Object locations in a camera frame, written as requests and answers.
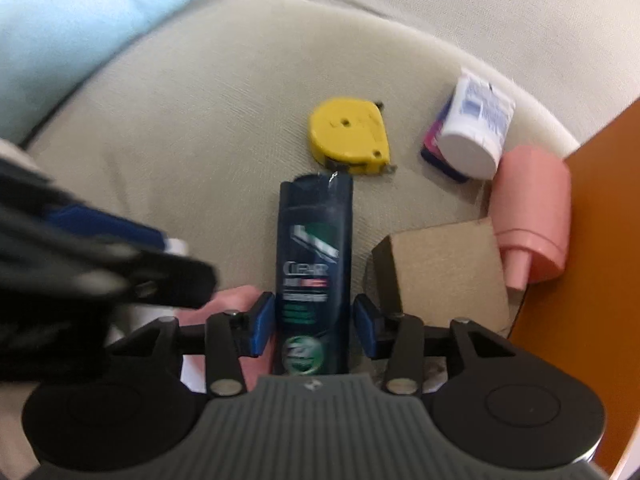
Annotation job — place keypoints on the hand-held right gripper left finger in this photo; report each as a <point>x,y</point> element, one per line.
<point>262,322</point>

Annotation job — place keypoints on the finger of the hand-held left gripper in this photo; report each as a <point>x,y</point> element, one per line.
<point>100,222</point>
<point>165,280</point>

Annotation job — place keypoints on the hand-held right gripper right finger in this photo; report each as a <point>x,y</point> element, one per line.
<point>367,327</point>

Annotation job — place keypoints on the pink rounded object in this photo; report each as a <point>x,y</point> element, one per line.
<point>235,300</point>

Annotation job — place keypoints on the dark shampoo bottle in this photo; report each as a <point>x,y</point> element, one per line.
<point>312,260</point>

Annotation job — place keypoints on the small brown cardboard box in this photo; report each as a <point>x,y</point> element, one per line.
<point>445,270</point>

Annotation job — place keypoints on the pink pump bottle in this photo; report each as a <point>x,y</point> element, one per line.
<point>530,200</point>

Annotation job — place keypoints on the orange storage box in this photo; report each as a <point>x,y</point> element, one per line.
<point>600,260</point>

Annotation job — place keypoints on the beige sofa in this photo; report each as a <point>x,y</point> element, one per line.
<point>200,110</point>

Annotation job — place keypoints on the dark blue pink packet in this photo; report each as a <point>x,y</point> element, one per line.
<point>432,152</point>

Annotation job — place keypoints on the light blue pillow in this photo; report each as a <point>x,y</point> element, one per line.
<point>75,35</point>

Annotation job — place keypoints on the yellow tape measure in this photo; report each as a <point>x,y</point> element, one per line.
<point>345,135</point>

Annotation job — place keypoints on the white plastic jar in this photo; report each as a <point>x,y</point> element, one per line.
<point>470,145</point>

